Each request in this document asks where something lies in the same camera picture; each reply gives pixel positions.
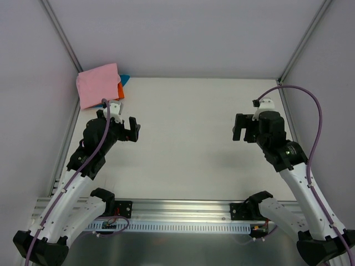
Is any pink t-shirt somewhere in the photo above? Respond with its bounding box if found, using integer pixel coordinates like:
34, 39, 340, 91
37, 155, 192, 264
76, 63, 121, 110

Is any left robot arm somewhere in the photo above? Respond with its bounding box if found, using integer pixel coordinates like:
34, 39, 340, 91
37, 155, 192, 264
13, 112, 140, 265

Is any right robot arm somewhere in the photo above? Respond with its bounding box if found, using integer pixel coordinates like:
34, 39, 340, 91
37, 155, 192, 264
232, 111, 354, 265

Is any folded orange t-shirt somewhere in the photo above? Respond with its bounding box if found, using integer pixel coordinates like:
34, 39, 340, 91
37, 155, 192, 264
117, 82, 125, 100

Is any folded blue t-shirt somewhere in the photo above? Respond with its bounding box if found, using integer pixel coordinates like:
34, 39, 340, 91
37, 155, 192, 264
93, 73, 131, 109

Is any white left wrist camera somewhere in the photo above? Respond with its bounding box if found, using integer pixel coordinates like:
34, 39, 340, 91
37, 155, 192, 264
97, 99, 123, 125

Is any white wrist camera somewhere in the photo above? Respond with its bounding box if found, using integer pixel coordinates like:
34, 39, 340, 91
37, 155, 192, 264
97, 99, 123, 125
252, 97, 275, 121

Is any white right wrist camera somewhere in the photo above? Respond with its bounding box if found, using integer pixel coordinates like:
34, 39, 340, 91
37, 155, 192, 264
252, 97, 275, 121

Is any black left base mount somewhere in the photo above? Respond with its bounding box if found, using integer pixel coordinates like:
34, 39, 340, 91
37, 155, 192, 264
102, 201, 133, 219

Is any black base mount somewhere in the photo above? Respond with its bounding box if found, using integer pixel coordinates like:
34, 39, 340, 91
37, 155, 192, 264
229, 202, 266, 222
102, 201, 133, 219

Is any aluminium mounting rail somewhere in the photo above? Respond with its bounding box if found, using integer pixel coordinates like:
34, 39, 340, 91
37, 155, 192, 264
116, 199, 244, 222

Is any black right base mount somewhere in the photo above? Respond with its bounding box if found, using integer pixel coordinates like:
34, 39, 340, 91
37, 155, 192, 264
229, 202, 266, 222

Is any white slotted cable duct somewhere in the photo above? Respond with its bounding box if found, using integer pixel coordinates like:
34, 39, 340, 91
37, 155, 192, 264
85, 221, 251, 234

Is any right aluminium frame post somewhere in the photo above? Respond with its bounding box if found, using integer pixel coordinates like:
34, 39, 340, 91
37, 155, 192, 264
276, 0, 333, 84

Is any aluminium frame post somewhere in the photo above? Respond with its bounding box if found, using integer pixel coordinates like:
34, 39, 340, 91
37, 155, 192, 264
39, 0, 83, 73
276, 0, 333, 84

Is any left aluminium frame post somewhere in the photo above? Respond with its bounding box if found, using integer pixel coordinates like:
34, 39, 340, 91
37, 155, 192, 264
39, 0, 83, 73

